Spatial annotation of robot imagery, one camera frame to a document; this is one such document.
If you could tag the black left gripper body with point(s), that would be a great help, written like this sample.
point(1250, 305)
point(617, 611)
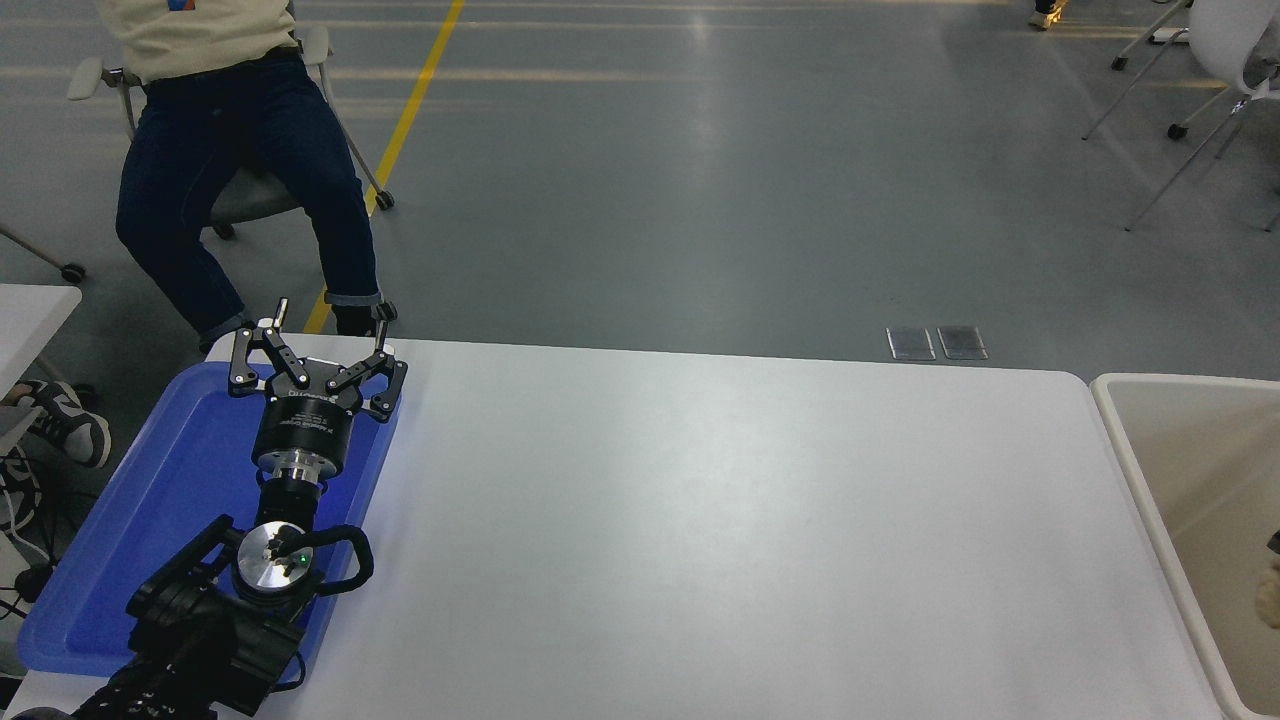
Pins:
point(305, 420)

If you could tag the tan paper ball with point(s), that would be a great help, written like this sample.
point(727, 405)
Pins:
point(1271, 600)

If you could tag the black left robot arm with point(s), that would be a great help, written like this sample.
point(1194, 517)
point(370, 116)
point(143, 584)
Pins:
point(200, 640)

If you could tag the grey wheeled office chair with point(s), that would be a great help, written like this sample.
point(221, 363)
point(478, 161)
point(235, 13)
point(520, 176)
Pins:
point(250, 198)

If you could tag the blue plastic tray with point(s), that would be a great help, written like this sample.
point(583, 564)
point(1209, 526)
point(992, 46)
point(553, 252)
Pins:
point(130, 520)

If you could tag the chair leg with caster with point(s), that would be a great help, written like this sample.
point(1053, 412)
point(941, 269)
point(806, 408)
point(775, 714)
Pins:
point(70, 271)

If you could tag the person's foot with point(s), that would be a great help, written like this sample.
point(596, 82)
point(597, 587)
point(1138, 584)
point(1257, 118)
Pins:
point(70, 420)

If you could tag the person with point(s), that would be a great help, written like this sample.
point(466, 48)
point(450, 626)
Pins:
point(220, 140)
point(1045, 15)

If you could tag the small white side table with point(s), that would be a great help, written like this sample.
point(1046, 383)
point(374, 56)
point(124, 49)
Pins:
point(30, 320)

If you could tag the metal floor plate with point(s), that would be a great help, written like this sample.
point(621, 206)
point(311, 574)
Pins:
point(962, 343)
point(908, 343)

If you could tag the large pale bin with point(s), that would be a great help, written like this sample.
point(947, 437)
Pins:
point(1200, 480)

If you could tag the white chair with metal legs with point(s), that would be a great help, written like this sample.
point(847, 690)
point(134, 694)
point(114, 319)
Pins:
point(1225, 30)

